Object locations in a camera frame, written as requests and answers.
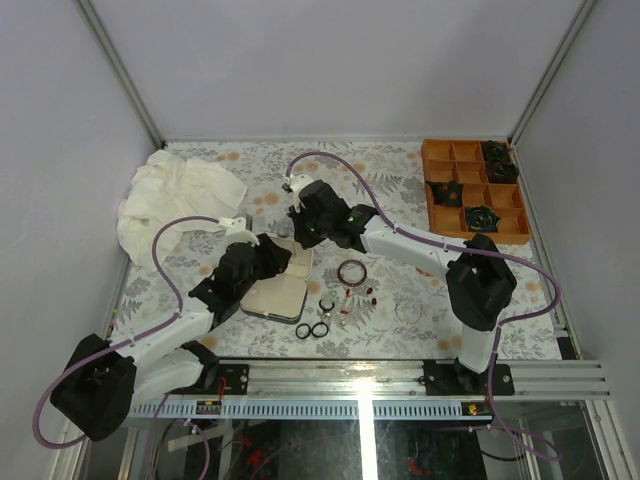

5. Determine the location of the dark green bangle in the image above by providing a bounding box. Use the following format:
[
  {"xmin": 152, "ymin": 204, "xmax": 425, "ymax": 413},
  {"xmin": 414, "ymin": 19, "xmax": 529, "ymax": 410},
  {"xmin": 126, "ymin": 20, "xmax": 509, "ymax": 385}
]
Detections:
[{"xmin": 319, "ymin": 299, "xmax": 335, "ymax": 312}]

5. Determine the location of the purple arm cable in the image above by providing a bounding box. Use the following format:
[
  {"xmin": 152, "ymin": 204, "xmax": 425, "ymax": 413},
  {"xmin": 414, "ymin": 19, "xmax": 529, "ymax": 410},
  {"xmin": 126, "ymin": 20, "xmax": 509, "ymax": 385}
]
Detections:
[
  {"xmin": 32, "ymin": 215, "xmax": 224, "ymax": 480},
  {"xmin": 285, "ymin": 152, "xmax": 561, "ymax": 461}
]

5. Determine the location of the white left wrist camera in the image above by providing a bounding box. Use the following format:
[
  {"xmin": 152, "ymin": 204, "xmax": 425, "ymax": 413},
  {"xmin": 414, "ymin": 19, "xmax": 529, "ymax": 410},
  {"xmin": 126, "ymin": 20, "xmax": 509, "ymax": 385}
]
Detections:
[{"xmin": 218, "ymin": 215, "xmax": 260, "ymax": 246}]

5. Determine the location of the aluminium mounting rail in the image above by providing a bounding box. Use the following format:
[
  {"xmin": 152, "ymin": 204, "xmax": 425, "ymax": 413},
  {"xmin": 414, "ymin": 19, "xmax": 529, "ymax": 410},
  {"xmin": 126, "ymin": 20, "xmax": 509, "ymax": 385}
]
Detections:
[{"xmin": 129, "ymin": 360, "xmax": 611, "ymax": 420}]

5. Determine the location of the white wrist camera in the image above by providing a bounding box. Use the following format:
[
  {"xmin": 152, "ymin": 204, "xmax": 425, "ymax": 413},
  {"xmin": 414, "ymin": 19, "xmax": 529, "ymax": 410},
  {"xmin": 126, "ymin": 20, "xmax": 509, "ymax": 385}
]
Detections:
[
  {"xmin": 282, "ymin": 174, "xmax": 315, "ymax": 200},
  {"xmin": 218, "ymin": 215, "xmax": 260, "ymax": 246}
]

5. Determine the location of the dark flower with blue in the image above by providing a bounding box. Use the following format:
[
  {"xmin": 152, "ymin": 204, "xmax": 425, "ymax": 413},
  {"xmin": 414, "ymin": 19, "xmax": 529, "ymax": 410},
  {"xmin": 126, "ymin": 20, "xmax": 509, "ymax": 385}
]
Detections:
[{"xmin": 464, "ymin": 205, "xmax": 501, "ymax": 233}]

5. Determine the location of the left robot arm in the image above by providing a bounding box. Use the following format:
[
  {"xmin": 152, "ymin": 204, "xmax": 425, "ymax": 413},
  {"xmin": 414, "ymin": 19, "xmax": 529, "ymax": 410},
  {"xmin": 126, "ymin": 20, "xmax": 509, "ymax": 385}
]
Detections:
[{"xmin": 50, "ymin": 234, "xmax": 292, "ymax": 441}]

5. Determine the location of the cream navy jewelry box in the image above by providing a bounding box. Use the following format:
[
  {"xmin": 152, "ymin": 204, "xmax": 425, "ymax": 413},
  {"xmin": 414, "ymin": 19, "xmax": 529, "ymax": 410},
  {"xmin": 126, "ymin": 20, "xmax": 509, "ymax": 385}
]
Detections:
[{"xmin": 240, "ymin": 234, "xmax": 313, "ymax": 325}]

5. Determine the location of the white crumpled cloth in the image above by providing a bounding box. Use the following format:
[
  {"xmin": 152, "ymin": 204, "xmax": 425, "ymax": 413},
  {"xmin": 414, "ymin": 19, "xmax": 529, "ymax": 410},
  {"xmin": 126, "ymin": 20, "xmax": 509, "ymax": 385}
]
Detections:
[{"xmin": 116, "ymin": 150, "xmax": 248, "ymax": 271}]

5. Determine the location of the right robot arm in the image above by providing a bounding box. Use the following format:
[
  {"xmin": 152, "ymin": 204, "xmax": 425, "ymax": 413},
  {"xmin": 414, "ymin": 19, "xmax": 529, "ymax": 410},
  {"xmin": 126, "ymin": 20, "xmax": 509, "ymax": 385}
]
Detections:
[{"xmin": 283, "ymin": 175, "xmax": 517, "ymax": 395}]

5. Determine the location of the silver hoop bangle right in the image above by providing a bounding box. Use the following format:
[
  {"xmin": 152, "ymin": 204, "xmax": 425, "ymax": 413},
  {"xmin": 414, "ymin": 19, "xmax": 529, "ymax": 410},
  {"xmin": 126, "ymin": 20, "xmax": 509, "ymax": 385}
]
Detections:
[{"xmin": 394, "ymin": 299, "xmax": 423, "ymax": 325}]

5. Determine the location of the dark purple bangle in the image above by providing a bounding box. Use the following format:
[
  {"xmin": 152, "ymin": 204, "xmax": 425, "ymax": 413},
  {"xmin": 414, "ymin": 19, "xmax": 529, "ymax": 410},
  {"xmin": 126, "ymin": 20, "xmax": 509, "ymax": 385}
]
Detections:
[{"xmin": 337, "ymin": 260, "xmax": 368, "ymax": 287}]

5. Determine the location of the orange bangle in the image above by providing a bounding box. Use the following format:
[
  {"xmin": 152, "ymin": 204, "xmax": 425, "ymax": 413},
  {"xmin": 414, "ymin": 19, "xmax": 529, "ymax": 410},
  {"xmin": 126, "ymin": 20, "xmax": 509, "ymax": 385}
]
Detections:
[{"xmin": 415, "ymin": 267, "xmax": 435, "ymax": 278}]

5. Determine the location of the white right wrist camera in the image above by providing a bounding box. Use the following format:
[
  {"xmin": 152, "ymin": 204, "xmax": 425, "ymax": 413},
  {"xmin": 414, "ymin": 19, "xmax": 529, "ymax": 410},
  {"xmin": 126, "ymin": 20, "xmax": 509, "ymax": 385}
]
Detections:
[{"xmin": 282, "ymin": 174, "xmax": 315, "ymax": 200}]

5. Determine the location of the dark fabric flower in tray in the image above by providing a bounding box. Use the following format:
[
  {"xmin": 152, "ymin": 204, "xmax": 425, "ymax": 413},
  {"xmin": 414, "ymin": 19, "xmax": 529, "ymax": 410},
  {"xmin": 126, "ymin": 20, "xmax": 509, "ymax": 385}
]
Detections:
[{"xmin": 481, "ymin": 140, "xmax": 520, "ymax": 184}]

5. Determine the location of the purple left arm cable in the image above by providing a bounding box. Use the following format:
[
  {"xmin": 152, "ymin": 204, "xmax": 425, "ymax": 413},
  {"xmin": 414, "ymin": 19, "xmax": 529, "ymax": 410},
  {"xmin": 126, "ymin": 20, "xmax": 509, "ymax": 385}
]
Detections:
[{"xmin": 32, "ymin": 215, "xmax": 224, "ymax": 480}]

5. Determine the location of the wooden compartment tray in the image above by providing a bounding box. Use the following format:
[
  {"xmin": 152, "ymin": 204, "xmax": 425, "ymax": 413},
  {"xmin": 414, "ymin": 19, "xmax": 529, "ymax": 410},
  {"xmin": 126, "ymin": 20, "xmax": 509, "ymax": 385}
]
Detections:
[{"xmin": 421, "ymin": 139, "xmax": 532, "ymax": 245}]

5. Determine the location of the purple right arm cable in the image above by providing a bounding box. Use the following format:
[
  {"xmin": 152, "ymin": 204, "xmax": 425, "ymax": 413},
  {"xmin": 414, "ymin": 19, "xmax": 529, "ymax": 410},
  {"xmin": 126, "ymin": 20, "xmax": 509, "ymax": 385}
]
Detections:
[{"xmin": 285, "ymin": 152, "xmax": 561, "ymax": 461}]

